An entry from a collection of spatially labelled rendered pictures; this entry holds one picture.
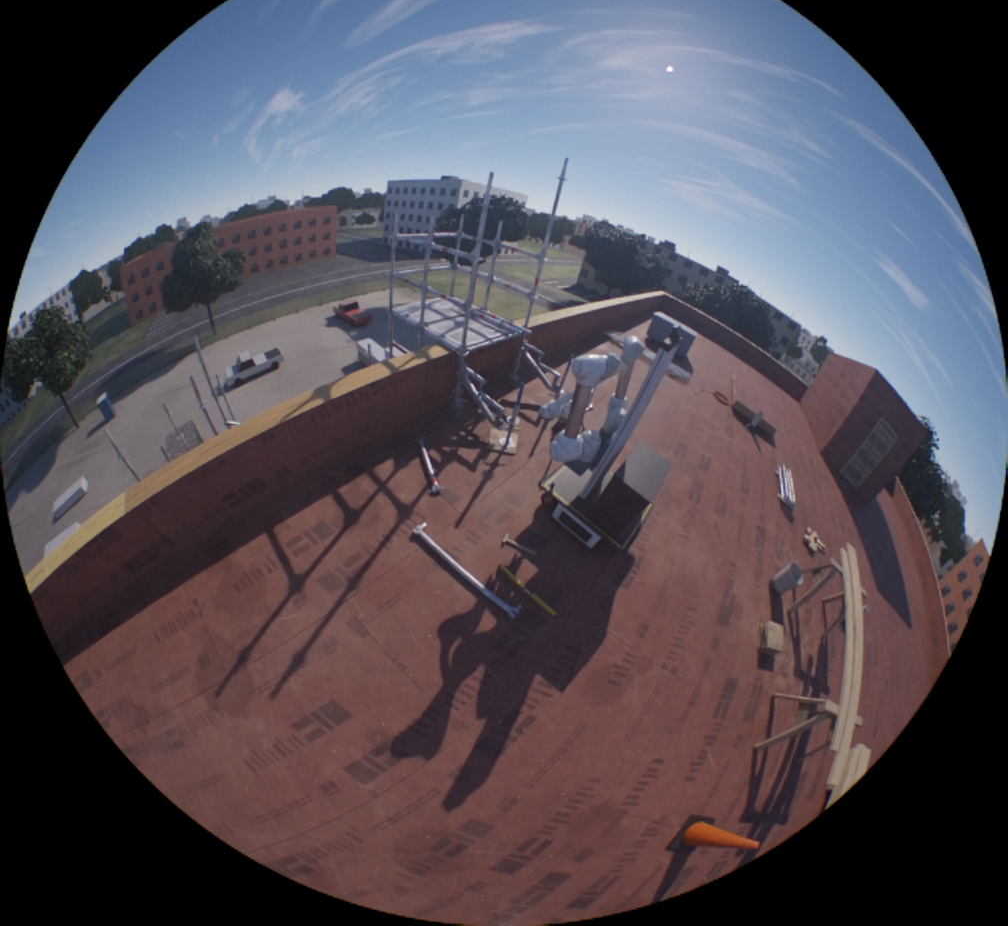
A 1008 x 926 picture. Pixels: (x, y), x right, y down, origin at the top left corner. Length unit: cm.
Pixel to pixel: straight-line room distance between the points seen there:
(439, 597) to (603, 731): 161
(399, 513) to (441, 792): 223
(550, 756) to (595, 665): 78
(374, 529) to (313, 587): 71
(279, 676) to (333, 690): 41
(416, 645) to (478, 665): 44
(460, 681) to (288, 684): 121
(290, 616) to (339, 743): 98
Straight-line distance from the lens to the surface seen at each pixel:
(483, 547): 249
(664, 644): 285
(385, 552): 247
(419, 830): 258
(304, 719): 247
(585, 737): 250
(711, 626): 327
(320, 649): 240
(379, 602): 234
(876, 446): 1072
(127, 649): 370
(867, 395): 994
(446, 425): 332
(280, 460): 280
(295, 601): 253
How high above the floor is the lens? 224
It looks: 40 degrees down
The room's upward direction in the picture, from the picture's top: 14 degrees clockwise
